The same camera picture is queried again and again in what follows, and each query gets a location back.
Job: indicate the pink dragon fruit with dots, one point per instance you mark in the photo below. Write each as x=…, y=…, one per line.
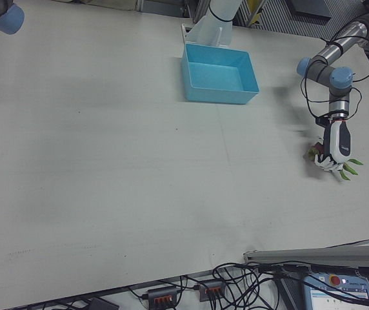
x=352, y=162

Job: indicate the light blue plastic bin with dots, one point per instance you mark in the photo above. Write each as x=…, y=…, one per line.
x=216, y=74

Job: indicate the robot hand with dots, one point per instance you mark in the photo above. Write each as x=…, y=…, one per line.
x=334, y=142

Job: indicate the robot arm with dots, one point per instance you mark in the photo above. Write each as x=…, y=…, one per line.
x=8, y=17
x=339, y=48

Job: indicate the grey USB hub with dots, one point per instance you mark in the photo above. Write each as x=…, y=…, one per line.
x=212, y=289
x=162, y=295

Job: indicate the black flat device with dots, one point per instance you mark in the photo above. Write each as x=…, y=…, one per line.
x=102, y=304

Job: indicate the teach pendant with red button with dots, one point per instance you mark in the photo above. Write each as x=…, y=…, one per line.
x=333, y=290

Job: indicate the white mounting pedestal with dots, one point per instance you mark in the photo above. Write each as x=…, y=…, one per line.
x=212, y=29

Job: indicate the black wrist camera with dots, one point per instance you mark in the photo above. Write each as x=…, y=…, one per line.
x=321, y=121

